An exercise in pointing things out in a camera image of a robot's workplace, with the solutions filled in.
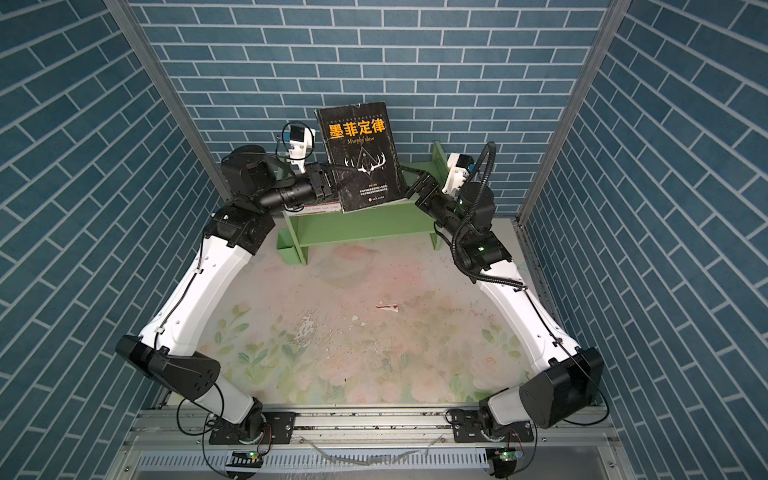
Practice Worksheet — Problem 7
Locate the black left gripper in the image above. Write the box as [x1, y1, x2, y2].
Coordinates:
[252, 164, 354, 219]

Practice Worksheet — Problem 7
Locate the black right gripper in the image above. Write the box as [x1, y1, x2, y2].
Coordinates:
[402, 165, 471, 247]

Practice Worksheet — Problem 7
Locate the red blue manga book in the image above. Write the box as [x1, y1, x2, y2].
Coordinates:
[285, 201, 342, 216]

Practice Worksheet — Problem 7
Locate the black book with gold text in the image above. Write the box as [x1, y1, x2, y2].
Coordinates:
[315, 102, 406, 213]

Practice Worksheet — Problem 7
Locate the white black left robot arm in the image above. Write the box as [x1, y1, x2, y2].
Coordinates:
[116, 145, 360, 438]

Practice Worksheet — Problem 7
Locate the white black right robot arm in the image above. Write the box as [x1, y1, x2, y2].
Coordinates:
[406, 170, 604, 438]

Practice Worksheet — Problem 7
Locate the small green side box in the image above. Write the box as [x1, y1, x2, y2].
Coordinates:
[276, 229, 303, 266]

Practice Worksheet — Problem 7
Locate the green wooden two-tier shelf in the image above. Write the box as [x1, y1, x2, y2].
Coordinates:
[275, 142, 455, 266]

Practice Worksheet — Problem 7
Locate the small red paper scrap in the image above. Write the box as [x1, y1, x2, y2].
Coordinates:
[375, 304, 399, 312]

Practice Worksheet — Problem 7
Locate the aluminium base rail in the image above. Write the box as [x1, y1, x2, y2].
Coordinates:
[124, 405, 621, 451]

